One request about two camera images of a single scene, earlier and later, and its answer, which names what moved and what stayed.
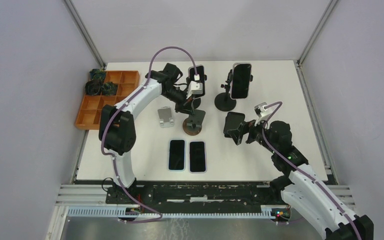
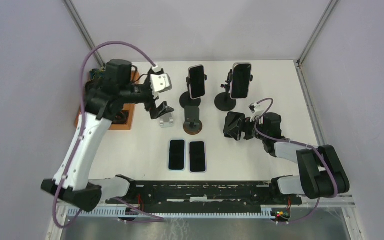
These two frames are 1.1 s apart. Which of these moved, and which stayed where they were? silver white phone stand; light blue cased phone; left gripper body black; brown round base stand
Moved: brown round base stand; left gripper body black
Stayed: silver white phone stand; light blue cased phone
